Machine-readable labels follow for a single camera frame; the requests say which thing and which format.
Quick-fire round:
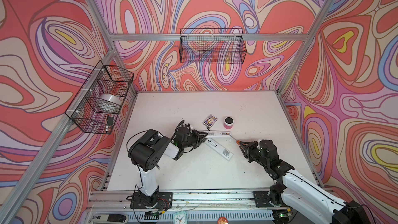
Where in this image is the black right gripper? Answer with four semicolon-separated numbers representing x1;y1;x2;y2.
239;141;268;167

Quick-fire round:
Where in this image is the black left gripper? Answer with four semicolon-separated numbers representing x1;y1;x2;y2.
180;131;208;151

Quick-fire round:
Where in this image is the white remote with coloured buttons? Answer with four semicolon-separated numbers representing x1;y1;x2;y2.
205;131;231;139

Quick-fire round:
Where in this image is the white remote control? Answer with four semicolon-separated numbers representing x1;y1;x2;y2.
205;139;234;161

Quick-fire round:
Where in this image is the orange handled screwdriver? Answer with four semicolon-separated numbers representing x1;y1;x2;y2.
229;135;240;145

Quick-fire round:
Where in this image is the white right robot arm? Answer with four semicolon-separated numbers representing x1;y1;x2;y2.
237;140;374;224

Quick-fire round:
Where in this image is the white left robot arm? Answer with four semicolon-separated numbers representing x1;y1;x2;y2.
126;121;208;197

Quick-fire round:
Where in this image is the purple printed card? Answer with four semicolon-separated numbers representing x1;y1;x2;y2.
203;115;218;128

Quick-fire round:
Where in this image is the pink round black-top pad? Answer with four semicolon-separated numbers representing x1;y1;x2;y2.
223;117;234;129

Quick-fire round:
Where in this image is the small white clock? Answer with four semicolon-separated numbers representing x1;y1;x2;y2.
173;211;188;224

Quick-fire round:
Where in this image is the white roll in basket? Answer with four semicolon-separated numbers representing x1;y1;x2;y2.
99;93;122;105

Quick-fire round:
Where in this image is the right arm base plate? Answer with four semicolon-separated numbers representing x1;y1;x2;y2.
252;190;289;208

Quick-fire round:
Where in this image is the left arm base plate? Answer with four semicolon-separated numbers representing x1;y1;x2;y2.
130;191;173;209

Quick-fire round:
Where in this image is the black wire basket back wall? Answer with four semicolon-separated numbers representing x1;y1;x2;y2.
179;27;247;64

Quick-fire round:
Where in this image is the black wire basket wall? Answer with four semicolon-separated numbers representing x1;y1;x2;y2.
65;61;134;134
179;27;247;64

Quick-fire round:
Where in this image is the black wire basket left wall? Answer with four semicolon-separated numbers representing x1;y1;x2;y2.
65;61;134;134

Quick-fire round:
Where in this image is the black white device front rail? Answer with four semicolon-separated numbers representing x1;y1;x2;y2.
90;214;129;224

